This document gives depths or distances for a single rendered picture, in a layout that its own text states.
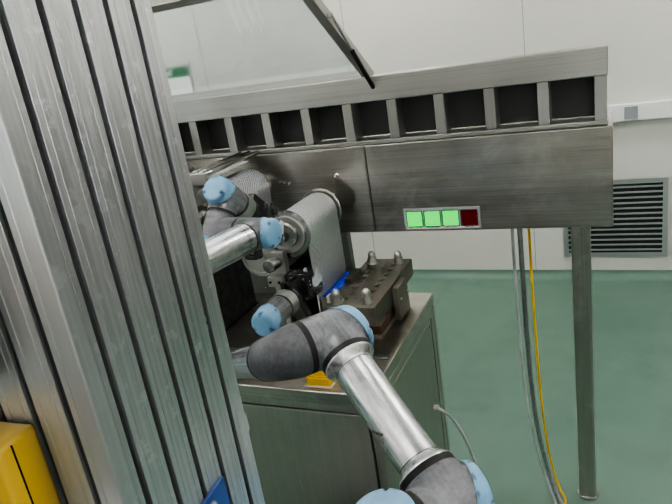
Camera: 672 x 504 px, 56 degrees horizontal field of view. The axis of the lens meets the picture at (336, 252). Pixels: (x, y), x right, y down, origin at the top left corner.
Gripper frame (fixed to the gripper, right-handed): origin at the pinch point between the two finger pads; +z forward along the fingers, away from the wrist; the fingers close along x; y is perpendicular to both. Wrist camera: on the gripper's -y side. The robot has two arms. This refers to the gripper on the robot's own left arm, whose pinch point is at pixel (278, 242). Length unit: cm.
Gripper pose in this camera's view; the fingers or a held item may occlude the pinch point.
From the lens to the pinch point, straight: 188.2
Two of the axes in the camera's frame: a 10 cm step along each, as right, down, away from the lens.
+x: -9.1, 0.1, 4.0
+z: 3.9, 3.2, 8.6
